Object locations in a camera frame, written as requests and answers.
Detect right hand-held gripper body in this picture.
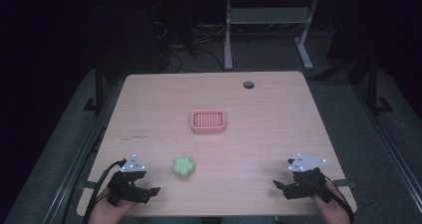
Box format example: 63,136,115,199
287,152,333,204

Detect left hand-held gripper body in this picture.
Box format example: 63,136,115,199
106,153,147,207

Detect green flower-shaped soap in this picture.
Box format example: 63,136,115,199
172,155,196,178

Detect pink slotted soap dish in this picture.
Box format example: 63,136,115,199
190,109,227,134

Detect person's left hand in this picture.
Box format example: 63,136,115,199
87,187,137,224

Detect person's right hand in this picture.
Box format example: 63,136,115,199
310,179,352,224

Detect grey tape strip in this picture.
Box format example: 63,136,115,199
332,179,358,189

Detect black metal stand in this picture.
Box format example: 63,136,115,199
83,59,106,113
364,54,394,114

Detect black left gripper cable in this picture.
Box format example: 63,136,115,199
81,157,127,224

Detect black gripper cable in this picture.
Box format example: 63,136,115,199
81,157,127,224
305,179,355,224

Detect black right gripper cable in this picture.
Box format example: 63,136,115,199
305,179,355,224

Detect metal floor rail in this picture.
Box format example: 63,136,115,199
41,79,126,224
349,81,422,205

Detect bundle of floor cables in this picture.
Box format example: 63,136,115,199
152,18,230,73

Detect white metal desk frame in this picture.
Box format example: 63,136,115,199
223,0,320,72

